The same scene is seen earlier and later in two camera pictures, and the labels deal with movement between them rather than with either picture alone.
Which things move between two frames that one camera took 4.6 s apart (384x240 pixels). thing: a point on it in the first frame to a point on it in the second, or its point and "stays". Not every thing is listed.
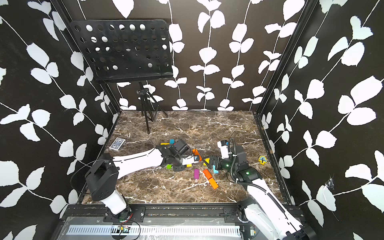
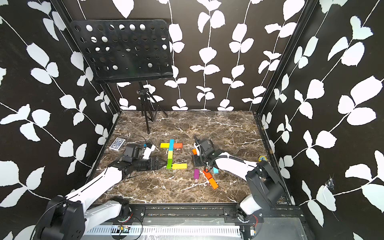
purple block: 196,174 stays
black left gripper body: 179,166 to 144,164
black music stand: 128,51 stays
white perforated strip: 157,229 stays
